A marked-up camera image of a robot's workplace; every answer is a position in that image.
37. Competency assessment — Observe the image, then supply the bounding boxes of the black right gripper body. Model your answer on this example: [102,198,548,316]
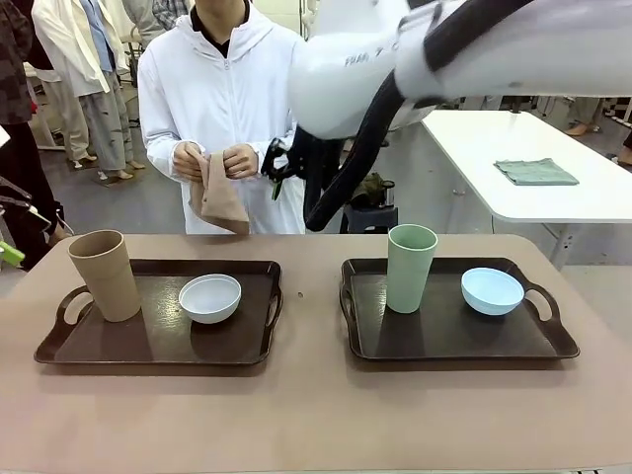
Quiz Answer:
[293,127,331,199]

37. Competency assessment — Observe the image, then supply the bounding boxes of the beige cloth mat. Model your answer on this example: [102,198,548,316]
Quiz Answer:
[187,151,252,236]

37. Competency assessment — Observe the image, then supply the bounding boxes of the tall brown cup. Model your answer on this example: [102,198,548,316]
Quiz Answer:
[67,229,143,324]

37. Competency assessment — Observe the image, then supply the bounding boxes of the white bowl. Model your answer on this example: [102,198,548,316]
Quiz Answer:
[178,275,243,326]

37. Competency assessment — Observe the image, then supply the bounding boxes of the tall green cup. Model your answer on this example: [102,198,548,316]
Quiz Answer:
[386,223,439,315]

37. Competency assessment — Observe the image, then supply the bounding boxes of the teal cloth mat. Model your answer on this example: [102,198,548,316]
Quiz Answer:
[493,157,581,188]

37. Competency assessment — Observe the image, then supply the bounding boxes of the light blue bowl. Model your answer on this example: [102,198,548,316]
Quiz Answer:
[460,267,526,316]

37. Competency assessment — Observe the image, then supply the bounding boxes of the person's right forearm white sleeve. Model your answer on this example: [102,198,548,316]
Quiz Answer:
[144,131,193,174]

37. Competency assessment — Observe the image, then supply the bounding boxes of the person's left forearm white sleeve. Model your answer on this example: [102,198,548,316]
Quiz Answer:
[246,130,300,172]

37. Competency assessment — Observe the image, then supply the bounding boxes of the dark brown serving tray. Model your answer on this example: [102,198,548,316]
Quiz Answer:
[33,258,285,367]
[339,255,582,360]

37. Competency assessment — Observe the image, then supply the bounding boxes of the person's left hand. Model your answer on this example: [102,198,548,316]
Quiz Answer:
[222,144,261,180]

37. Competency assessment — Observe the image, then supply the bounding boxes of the person's right hand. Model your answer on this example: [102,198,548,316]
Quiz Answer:
[172,141,211,187]

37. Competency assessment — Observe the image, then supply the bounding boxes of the dark bag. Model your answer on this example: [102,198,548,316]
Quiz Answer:
[351,171,397,209]

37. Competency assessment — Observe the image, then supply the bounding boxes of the person in white jacket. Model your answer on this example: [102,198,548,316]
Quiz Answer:
[136,0,307,236]

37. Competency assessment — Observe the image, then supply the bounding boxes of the black stool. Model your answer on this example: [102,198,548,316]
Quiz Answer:
[339,204,399,236]

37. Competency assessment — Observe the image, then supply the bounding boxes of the mannequin in plaid shirt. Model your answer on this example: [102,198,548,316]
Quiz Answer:
[150,0,195,21]

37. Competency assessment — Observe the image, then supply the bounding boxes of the mannequin white jacket beige trousers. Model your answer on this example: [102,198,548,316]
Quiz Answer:
[32,0,130,183]

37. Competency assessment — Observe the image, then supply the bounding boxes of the white side table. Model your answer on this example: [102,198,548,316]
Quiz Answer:
[419,109,632,272]

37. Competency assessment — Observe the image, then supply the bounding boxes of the black robot cable hose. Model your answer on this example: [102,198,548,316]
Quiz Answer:
[301,0,537,232]

